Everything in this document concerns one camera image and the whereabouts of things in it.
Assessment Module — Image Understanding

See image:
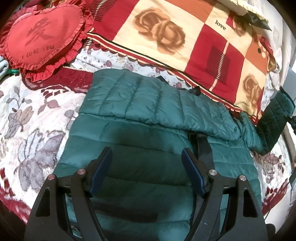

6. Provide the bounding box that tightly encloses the green quilted puffer jacket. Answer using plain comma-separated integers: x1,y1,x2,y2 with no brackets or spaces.
54,69,295,240

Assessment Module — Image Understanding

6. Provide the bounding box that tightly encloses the red heart-shaped ruffled pillow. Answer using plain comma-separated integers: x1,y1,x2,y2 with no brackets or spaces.
1,1,94,82

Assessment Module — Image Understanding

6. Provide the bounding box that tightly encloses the red cream rose quilt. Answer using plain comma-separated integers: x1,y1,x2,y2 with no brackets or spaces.
86,1,275,123

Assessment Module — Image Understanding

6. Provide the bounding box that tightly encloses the light blue folded cloth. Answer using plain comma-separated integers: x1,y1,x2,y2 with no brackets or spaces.
0,56,9,79

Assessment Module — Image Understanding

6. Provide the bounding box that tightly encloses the floral white red bedspread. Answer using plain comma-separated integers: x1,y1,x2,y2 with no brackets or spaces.
0,45,295,224

